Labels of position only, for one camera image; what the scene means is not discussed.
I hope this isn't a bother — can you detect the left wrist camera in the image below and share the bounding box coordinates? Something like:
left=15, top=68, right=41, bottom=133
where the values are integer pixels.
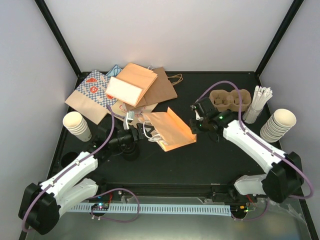
left=123, top=110, right=135, bottom=130

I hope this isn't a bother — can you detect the cream cakes printed paper bag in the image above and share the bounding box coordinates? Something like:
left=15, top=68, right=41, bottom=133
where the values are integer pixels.
left=111, top=100, right=158, bottom=126

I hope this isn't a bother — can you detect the right stack of paper cups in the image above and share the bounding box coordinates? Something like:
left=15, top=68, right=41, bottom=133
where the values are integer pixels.
left=260, top=108, right=297, bottom=143

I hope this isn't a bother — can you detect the stack of paper cups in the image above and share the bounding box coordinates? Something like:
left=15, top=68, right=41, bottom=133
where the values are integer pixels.
left=62, top=111, right=92, bottom=142
left=260, top=108, right=297, bottom=143

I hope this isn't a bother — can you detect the folded orange paper bag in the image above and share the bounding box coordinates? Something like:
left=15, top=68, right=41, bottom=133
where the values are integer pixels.
left=105, top=63, right=158, bottom=107

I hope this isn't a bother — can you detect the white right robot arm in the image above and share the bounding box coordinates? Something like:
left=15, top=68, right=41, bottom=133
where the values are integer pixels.
left=189, top=98, right=304, bottom=203

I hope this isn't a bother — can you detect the orange kraft paper bag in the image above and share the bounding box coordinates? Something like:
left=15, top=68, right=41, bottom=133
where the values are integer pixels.
left=142, top=107, right=197, bottom=152

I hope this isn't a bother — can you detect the right black frame post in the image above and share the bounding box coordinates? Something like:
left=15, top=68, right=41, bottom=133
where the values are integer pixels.
left=255, top=0, right=304, bottom=77

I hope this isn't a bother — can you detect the black frame post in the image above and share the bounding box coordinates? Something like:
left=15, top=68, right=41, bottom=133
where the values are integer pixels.
left=255, top=0, right=304, bottom=77
left=34, top=0, right=82, bottom=77

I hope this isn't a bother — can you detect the white slotted cable duct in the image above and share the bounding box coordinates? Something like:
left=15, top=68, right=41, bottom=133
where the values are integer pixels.
left=69, top=202, right=232, bottom=217

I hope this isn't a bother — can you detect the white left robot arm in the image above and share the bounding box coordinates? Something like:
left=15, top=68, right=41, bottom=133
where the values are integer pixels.
left=18, top=121, right=155, bottom=235

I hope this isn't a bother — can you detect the cup of white straws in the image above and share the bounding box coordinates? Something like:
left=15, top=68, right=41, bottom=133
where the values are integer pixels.
left=242, top=85, right=273, bottom=124

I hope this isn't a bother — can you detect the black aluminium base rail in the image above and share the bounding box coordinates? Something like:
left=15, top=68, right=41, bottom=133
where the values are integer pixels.
left=99, top=183, right=258, bottom=204

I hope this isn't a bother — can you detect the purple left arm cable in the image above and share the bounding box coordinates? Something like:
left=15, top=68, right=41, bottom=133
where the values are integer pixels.
left=21, top=104, right=140, bottom=232

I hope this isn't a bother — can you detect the black cup lid stack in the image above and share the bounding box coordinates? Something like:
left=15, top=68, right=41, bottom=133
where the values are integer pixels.
left=121, top=144, right=140, bottom=162

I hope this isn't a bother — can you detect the left stack of paper cups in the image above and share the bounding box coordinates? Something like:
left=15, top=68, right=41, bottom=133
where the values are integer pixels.
left=62, top=111, right=92, bottom=142

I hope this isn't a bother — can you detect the left black frame post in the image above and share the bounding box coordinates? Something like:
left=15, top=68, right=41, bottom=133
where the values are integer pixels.
left=34, top=0, right=82, bottom=77

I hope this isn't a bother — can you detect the blue checkered paper bag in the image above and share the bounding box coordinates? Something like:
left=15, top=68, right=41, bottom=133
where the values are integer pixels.
left=65, top=70, right=117, bottom=125

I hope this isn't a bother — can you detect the dark brown paper bag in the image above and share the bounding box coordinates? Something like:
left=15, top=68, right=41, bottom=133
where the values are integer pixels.
left=143, top=67, right=183, bottom=106

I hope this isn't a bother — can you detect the light blue paper bag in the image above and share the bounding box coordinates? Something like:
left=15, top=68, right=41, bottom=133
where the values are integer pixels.
left=105, top=64, right=123, bottom=78

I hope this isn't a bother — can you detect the cardboard cup carrier stack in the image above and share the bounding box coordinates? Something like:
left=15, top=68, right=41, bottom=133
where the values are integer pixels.
left=209, top=89, right=252, bottom=112

